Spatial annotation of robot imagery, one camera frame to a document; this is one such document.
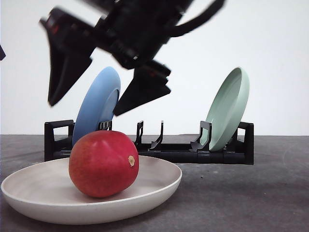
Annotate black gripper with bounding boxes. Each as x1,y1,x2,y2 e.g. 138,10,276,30
81,0,193,115

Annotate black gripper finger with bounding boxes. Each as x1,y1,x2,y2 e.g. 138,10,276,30
40,8,97,106
0,45,6,61

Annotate red pomegranate fruit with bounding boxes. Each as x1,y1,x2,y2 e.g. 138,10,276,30
69,130,139,198

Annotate white plate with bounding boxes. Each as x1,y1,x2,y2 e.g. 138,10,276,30
1,156,182,225

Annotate blue plate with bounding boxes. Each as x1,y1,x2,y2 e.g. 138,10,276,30
72,67,121,146

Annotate green plate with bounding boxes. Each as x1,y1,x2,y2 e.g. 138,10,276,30
203,67,250,151

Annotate black dish rack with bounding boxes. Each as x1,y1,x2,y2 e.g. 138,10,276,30
44,120,254,164

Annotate black cable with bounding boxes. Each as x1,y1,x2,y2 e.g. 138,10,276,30
169,0,225,37

